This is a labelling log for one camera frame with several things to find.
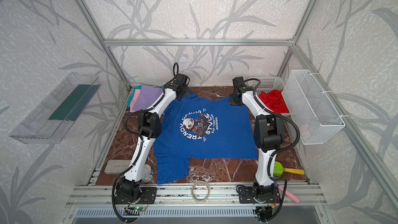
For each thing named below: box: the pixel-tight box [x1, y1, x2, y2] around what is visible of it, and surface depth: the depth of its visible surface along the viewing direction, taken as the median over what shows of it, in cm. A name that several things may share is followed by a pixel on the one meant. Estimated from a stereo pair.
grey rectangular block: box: [104, 159, 132, 175], surface depth 82 cm
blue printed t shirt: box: [153, 91, 259, 185], surface depth 96 cm
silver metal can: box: [140, 163, 154, 184], surface depth 77 cm
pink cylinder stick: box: [277, 185, 301, 204], surface depth 74 cm
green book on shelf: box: [48, 84, 102, 122], surface depth 69 cm
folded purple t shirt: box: [132, 85, 164, 111], surface depth 110 cm
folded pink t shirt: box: [129, 89, 141, 113], surface depth 112 cm
